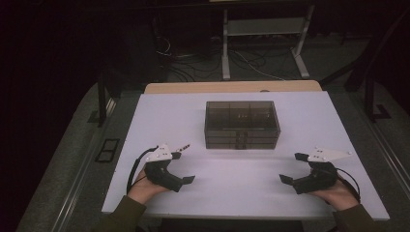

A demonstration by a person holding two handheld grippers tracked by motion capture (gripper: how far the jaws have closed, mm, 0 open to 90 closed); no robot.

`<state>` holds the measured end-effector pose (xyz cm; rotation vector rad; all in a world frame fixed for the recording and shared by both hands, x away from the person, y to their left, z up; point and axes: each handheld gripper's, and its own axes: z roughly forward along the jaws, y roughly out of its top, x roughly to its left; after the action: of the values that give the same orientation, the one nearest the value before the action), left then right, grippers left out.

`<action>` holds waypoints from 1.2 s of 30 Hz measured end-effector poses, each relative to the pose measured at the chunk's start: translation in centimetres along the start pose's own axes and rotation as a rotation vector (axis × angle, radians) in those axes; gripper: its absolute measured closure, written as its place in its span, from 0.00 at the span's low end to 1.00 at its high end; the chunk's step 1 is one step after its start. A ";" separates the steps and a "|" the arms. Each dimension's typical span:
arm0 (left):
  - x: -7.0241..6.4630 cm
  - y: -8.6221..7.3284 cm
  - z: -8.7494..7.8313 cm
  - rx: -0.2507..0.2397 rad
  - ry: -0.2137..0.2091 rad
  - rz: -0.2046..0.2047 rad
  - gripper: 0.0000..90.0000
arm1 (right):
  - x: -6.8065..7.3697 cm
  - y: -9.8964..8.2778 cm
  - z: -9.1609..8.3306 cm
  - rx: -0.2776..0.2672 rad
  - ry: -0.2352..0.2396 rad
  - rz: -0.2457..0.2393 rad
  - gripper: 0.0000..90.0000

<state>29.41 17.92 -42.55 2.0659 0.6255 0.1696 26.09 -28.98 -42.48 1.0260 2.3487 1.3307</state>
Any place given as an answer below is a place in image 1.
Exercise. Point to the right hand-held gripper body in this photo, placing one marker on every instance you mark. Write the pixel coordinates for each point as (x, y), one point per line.
(317, 180)

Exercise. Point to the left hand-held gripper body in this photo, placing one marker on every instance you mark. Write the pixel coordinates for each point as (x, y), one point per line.
(161, 174)

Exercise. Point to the gold brooch pin black beads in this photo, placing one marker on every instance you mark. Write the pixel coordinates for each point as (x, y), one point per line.
(183, 148)

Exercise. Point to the smoky transparent drawer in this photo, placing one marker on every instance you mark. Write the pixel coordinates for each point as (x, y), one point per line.
(222, 139)
(222, 146)

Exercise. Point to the smoky transparent organizer box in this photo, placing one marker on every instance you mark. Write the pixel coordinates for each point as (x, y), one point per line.
(241, 116)

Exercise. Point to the person's left hand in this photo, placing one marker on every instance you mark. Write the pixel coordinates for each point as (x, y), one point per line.
(143, 190)

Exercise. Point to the person's right hand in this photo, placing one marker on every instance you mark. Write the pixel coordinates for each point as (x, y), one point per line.
(341, 196)

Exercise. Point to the light wooden table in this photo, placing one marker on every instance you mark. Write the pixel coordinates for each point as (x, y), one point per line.
(225, 87)

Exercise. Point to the black metal stand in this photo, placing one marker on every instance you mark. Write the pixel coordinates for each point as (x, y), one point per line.
(102, 103)
(370, 103)

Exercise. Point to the grey metal stand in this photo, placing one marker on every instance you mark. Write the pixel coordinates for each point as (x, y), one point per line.
(264, 27)

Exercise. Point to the metal floor rail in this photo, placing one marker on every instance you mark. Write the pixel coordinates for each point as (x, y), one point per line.
(79, 174)
(391, 161)

